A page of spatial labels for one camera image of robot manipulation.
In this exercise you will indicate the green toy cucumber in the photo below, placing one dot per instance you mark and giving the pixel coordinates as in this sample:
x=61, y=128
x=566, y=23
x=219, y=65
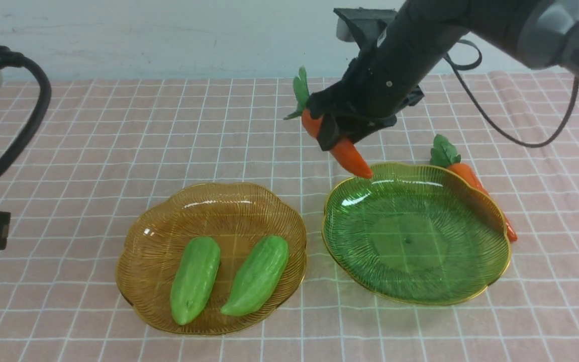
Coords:
x=257, y=278
x=194, y=279

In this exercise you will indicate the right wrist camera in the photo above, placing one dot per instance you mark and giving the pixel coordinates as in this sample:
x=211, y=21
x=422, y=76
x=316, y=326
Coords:
x=358, y=25

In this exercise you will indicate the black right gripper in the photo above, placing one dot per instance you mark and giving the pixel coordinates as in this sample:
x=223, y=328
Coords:
x=362, y=102

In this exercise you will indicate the orange toy carrot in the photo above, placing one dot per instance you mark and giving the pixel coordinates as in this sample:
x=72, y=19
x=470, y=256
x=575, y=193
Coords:
x=345, y=148
x=445, y=156

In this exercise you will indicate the amber glass plate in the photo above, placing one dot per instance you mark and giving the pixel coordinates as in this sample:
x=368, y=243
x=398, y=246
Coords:
x=237, y=216

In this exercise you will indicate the green glass plate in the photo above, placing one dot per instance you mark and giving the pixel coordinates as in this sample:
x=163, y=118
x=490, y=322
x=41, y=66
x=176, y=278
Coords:
x=416, y=234

